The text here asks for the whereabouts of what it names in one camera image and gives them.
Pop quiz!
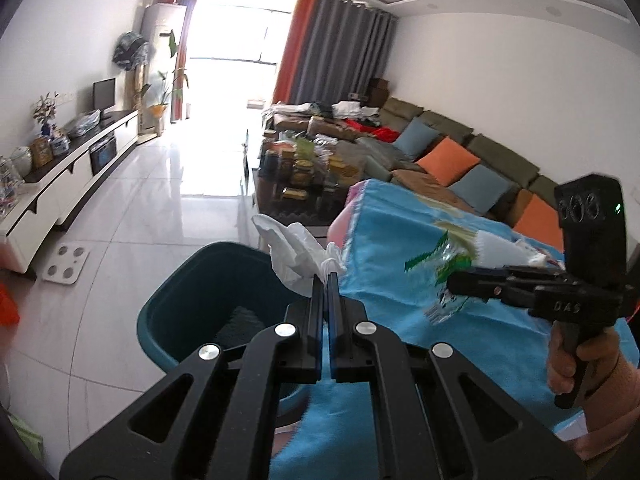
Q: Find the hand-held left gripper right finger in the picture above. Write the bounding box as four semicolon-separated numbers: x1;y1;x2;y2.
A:
327;272;587;480

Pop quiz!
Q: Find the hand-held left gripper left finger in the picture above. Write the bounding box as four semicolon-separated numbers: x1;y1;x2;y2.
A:
59;274;329;480

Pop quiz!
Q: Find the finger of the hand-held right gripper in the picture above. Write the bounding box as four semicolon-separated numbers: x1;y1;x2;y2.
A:
446;269;538;307
475;263;568;288

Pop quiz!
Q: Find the clear green-edged snack wrapper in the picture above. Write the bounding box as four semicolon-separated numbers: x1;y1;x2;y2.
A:
405;230;482;327

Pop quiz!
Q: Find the white tissue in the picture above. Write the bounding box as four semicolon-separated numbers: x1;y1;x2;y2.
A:
251;214;348;297

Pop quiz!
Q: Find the teal plastic bin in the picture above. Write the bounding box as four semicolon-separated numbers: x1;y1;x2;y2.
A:
136;241;322;428

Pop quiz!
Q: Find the person's right hand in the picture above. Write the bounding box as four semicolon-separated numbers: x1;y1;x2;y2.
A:
546;321;623;411

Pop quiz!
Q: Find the white pleated paper liner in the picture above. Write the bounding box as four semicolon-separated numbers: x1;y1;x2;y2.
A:
472;230;548;268

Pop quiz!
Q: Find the orange cushion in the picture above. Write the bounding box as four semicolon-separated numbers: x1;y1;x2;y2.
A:
512;194;567;252
416;137;482;187

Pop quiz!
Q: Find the blue cushion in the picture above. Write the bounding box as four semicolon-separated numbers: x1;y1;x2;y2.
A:
447;164;513;216
392;117;442;158

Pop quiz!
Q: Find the blue printed blanket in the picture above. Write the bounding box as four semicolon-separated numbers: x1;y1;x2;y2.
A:
272;179;638;480

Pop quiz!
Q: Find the dark glass coffee table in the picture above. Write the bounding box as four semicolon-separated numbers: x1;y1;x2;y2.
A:
242;130;362;238

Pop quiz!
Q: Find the olive green sofa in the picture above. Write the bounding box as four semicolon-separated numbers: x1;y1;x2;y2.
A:
262;96;591;251

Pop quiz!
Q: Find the cluster of food jars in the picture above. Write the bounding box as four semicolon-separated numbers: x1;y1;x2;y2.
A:
260;130;366;203

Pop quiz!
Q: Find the red cloth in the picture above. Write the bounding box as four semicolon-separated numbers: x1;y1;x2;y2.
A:
345;119;402;144

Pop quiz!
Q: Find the pile of clothes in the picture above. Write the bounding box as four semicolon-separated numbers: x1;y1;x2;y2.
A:
272;101;382;127

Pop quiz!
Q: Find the brown box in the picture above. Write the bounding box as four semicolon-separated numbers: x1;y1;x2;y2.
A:
369;78;392;107

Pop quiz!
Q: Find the white bathroom scale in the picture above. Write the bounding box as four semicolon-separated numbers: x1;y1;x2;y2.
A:
41;245;90;284

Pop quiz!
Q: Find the grey curtain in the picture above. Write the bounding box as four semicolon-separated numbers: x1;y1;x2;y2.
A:
290;0;399;108

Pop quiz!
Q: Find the potted green plant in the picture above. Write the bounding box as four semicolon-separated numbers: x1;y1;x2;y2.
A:
142;30;192;134

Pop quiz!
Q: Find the white TV cabinet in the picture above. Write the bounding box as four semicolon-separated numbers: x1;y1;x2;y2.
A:
0;109;140;281

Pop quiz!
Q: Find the striped orange curtain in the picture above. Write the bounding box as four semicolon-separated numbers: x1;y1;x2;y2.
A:
162;0;206;124

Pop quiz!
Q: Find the clear plastic bag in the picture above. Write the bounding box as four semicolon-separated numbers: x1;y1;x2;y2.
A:
65;110;104;139

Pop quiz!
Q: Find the black monitor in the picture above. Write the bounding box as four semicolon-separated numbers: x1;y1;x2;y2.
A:
93;78;117;122

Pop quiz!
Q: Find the red plastic object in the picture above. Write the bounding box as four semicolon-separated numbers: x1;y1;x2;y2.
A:
0;282;20;329

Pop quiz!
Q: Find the white standing air conditioner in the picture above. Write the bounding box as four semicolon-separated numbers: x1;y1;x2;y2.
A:
136;2;189;136

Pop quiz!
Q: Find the covered standing fan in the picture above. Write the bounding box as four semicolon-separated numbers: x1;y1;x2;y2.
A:
112;31;151;111

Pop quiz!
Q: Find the glass jar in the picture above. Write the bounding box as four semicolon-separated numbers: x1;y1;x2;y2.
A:
10;146;34;179

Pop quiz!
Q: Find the vase with dried branches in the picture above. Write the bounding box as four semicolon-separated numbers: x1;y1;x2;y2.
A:
31;92;61;138

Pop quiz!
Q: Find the wooden picture frame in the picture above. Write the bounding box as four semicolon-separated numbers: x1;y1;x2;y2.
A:
29;137;54;167

